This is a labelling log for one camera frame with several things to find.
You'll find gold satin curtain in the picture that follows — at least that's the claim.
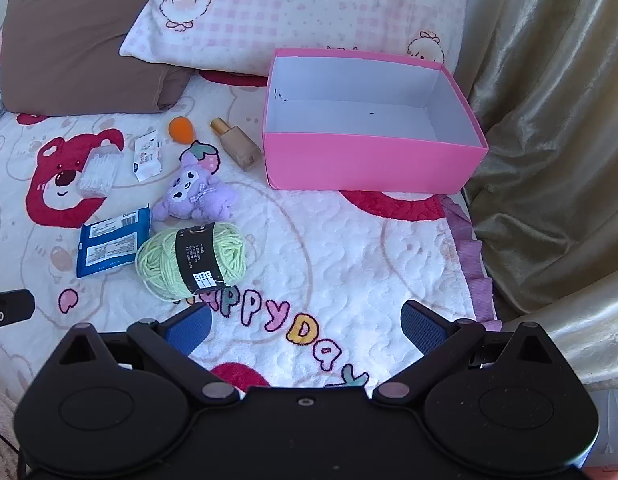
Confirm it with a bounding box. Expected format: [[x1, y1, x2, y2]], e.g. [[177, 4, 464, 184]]
[[454, 0, 618, 386]]

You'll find pink checked cartoon pillow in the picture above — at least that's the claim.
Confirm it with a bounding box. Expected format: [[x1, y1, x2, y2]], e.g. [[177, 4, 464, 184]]
[[120, 0, 477, 78]]

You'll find orange makeup sponge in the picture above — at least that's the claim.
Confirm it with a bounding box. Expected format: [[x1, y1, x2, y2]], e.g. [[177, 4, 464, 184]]
[[170, 117, 196, 144]]

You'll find pink cardboard box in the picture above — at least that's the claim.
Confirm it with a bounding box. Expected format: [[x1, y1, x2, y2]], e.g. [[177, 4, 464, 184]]
[[261, 48, 490, 194]]

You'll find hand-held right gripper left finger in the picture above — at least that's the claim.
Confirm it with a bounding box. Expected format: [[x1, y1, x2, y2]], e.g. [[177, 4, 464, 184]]
[[56, 302, 240, 408]]

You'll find white sachet packet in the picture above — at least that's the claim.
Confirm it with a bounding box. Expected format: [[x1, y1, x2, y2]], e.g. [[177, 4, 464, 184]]
[[131, 130, 164, 182]]

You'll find beige foundation bottle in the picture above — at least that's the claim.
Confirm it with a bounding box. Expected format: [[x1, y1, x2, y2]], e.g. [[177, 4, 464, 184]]
[[210, 117, 262, 172]]

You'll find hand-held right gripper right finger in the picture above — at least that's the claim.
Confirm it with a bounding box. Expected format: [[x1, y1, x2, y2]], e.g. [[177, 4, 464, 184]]
[[371, 300, 563, 407]]

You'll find black cable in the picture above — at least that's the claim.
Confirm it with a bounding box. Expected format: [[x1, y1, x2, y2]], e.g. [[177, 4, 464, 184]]
[[0, 425, 24, 480]]

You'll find brown pillow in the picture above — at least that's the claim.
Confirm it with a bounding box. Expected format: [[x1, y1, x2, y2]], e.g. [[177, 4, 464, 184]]
[[0, 0, 192, 115]]

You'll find white printed bear blanket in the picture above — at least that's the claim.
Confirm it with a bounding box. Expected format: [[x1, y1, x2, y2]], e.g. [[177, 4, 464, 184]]
[[0, 67, 502, 396]]

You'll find clear cotton swab pack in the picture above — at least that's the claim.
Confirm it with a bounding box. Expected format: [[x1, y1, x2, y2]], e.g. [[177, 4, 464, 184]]
[[77, 149, 120, 198]]

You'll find purple plush toy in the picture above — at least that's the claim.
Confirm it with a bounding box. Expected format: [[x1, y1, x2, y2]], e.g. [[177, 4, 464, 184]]
[[153, 151, 240, 222]]

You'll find blue wet wipes packet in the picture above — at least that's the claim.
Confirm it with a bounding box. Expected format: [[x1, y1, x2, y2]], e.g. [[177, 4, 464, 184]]
[[76, 205, 152, 279]]

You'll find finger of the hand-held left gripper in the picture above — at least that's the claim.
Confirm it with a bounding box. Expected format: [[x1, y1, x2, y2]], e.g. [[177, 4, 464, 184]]
[[0, 289, 36, 331]]

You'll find green yarn ball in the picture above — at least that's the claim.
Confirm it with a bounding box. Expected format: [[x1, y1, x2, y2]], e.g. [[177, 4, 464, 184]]
[[135, 221, 247, 303]]

